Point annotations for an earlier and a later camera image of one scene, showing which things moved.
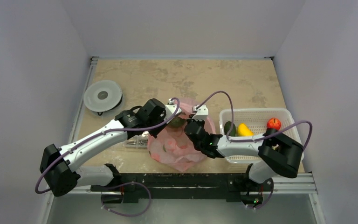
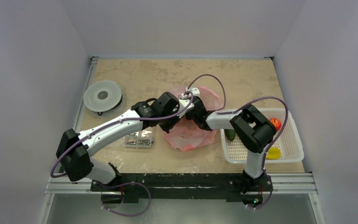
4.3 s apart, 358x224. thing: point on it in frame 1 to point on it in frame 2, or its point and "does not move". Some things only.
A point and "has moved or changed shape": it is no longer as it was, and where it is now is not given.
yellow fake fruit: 243,130 has moved or changed shape
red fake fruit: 273,122 does not move
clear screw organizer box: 137,142 does not move
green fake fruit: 227,126 does not move
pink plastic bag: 174,148 to 184,135
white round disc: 102,96 does not move
